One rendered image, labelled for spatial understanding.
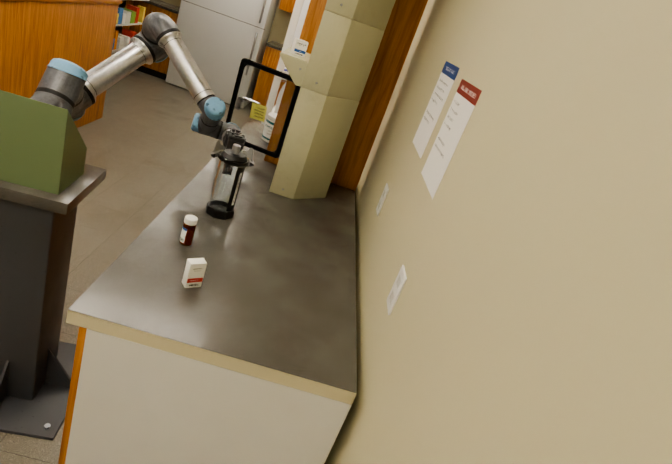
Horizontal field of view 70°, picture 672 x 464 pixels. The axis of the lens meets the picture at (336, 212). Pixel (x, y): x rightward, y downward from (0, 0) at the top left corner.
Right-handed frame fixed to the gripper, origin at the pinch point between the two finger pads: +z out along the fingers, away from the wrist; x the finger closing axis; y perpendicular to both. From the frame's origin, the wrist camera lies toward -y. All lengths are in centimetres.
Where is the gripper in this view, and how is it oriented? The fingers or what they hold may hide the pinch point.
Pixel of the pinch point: (232, 162)
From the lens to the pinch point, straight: 171.9
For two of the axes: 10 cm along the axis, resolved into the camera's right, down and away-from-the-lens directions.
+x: 9.2, 2.0, 3.3
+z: 2.3, 4.1, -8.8
